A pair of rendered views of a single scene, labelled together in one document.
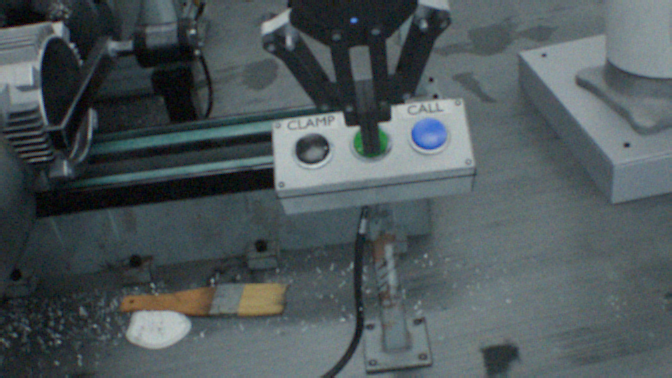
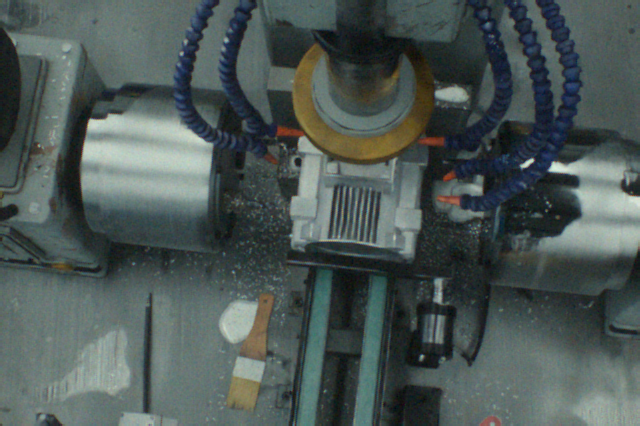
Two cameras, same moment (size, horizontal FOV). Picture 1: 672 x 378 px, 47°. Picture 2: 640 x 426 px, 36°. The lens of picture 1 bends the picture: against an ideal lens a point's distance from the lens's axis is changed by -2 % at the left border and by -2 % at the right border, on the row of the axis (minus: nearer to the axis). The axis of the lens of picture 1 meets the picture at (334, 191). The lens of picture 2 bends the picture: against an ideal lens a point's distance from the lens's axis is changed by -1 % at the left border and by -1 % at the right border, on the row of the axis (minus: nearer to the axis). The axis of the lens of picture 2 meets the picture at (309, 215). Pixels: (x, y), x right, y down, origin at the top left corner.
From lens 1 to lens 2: 1.40 m
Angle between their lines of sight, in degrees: 61
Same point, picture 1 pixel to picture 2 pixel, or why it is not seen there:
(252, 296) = (245, 386)
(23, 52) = (327, 228)
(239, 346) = (205, 375)
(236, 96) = (568, 385)
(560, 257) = not seen: outside the picture
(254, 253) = (282, 391)
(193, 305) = (248, 345)
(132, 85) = not seen: hidden behind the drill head
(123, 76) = not seen: hidden behind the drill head
